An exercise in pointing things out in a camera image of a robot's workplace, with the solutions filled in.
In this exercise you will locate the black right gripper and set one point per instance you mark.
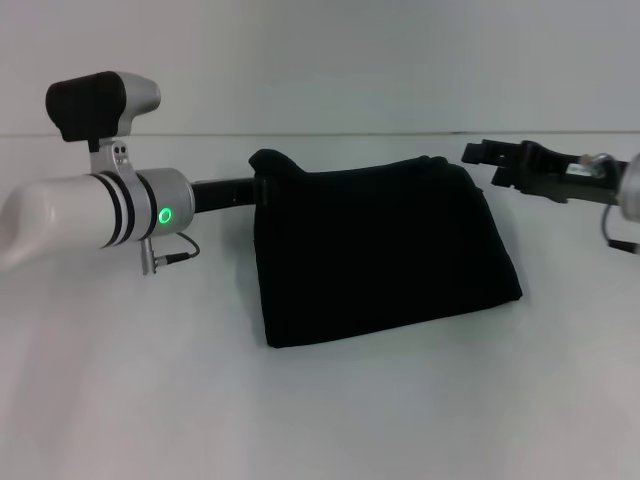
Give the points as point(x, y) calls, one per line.
point(570, 175)

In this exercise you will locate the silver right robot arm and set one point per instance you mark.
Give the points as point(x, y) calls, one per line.
point(631, 187)

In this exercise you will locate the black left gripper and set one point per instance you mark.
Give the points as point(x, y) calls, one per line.
point(222, 195)

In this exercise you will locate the black shirt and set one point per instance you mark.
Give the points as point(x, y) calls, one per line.
point(380, 250)

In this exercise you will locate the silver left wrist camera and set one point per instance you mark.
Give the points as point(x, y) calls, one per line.
point(95, 105)

